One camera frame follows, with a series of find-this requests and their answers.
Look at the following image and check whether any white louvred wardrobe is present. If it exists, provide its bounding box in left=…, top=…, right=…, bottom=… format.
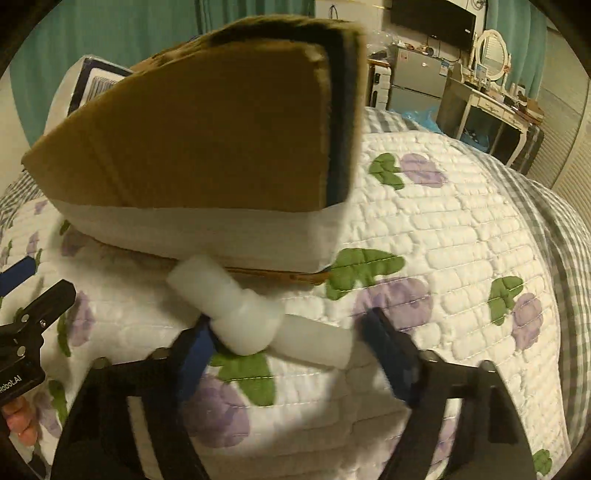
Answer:
left=526, top=23, right=591, bottom=204

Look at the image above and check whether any clear plastic bag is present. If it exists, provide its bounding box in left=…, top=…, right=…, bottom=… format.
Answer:
left=369, top=30, right=399, bottom=61

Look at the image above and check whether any narrow teal curtain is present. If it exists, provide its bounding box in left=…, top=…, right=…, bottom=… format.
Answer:
left=485, top=0, right=550, bottom=93

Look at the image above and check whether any oval white mirror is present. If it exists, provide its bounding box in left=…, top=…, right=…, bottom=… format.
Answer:
left=473, top=30, right=512, bottom=85

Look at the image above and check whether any white dressing table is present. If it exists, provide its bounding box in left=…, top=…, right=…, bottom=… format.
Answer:
left=436, top=76, right=546, bottom=168

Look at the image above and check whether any silver small fridge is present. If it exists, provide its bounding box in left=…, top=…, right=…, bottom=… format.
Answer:
left=388, top=44, right=455, bottom=116

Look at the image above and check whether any black wall television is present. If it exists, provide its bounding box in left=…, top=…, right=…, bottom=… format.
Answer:
left=390, top=0, right=476, bottom=49

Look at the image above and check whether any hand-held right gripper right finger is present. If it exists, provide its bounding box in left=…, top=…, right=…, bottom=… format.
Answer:
left=358, top=307, right=539, bottom=480

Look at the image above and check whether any brown cardboard box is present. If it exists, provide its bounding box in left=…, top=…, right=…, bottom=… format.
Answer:
left=21, top=16, right=370, bottom=287

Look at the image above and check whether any blue plastic bag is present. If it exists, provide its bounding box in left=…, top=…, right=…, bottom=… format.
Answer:
left=402, top=105, right=439, bottom=131

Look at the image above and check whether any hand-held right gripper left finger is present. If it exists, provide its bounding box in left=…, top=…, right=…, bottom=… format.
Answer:
left=51, top=318, right=218, bottom=480

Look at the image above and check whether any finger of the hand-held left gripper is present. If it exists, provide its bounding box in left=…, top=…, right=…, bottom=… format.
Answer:
left=14, top=280, right=77, bottom=335
left=0, top=257, right=38, bottom=296

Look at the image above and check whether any grey checked bed sheet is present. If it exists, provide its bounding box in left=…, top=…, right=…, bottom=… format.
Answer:
left=0, top=106, right=591, bottom=462

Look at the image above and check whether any dark blue packet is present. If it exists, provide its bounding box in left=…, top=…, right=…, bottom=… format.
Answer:
left=67, top=55, right=134, bottom=116

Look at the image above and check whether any blue plastic basket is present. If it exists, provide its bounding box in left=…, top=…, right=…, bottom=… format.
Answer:
left=462, top=124, right=490, bottom=149

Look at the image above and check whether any floral white quilt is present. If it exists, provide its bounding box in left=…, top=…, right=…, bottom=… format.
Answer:
left=0, top=129, right=573, bottom=480

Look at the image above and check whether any person's left hand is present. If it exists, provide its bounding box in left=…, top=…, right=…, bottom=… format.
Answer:
left=2, top=396, right=41, bottom=447

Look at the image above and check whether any dark suitcase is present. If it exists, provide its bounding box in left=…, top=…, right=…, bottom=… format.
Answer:
left=521, top=124, right=546, bottom=175

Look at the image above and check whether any wide teal curtain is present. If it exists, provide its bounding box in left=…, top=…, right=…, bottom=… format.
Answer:
left=9, top=0, right=315, bottom=144

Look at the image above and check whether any white suitcase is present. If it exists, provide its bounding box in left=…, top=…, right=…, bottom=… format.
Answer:
left=367, top=65, right=393, bottom=109

